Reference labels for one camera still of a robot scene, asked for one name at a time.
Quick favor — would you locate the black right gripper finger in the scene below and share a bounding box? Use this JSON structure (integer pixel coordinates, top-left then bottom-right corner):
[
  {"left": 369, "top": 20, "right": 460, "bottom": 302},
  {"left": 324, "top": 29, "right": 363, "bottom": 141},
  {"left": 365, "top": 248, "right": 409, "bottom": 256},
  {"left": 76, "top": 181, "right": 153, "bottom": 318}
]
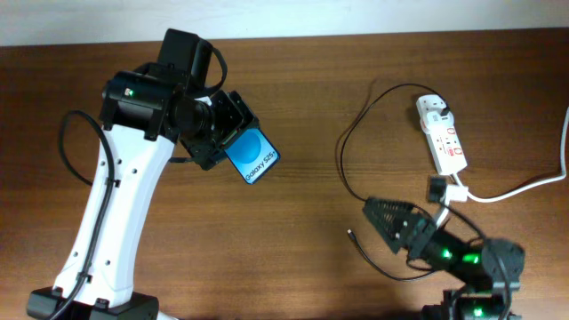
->
[
  {"left": 365, "top": 215, "right": 406, "bottom": 254},
  {"left": 363, "top": 198, "right": 414, "bottom": 222}
]

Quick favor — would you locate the thin black charging cable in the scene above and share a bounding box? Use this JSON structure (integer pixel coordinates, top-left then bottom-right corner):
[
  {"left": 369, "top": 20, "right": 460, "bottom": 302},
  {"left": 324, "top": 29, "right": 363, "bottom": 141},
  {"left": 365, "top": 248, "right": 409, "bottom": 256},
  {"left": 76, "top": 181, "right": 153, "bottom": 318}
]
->
[{"left": 339, "top": 83, "right": 452, "bottom": 283}]

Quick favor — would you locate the blue screen Galaxy smartphone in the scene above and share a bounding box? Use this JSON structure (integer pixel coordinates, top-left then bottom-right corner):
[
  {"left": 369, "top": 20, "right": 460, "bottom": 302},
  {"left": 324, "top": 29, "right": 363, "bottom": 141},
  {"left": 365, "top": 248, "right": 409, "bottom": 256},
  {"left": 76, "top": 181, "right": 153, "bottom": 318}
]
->
[{"left": 225, "top": 128, "right": 280, "bottom": 185}]

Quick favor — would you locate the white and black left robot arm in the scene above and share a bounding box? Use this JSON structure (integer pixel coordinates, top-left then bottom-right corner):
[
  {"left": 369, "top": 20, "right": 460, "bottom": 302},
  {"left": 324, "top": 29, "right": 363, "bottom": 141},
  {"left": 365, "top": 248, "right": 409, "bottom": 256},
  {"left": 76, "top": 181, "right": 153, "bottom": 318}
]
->
[{"left": 27, "top": 29, "right": 258, "bottom": 319}]

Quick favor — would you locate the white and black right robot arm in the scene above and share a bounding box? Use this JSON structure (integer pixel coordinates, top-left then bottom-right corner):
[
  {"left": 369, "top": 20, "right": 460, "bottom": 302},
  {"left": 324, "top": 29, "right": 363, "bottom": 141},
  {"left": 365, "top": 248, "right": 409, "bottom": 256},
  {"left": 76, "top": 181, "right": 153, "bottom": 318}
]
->
[{"left": 363, "top": 197, "right": 525, "bottom": 320}]

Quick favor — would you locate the white charger plug adapter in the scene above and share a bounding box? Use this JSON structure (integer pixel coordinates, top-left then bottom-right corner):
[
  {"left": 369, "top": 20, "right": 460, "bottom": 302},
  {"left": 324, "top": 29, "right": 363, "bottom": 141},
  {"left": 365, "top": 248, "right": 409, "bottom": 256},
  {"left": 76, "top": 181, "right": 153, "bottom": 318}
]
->
[{"left": 421, "top": 110, "right": 454, "bottom": 134}]

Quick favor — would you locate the white power strip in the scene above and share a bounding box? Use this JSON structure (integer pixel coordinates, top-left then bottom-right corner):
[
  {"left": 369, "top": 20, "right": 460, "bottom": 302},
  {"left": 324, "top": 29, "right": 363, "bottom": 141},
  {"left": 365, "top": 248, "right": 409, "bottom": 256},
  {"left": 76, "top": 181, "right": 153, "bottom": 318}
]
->
[{"left": 416, "top": 94, "right": 468, "bottom": 176}]

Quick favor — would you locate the thick white power cord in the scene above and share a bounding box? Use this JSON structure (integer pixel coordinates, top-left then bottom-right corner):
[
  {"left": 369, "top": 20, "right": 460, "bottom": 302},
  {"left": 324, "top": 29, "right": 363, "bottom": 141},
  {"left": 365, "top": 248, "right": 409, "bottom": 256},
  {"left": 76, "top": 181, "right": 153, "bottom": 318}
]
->
[{"left": 450, "top": 106, "right": 569, "bottom": 204}]

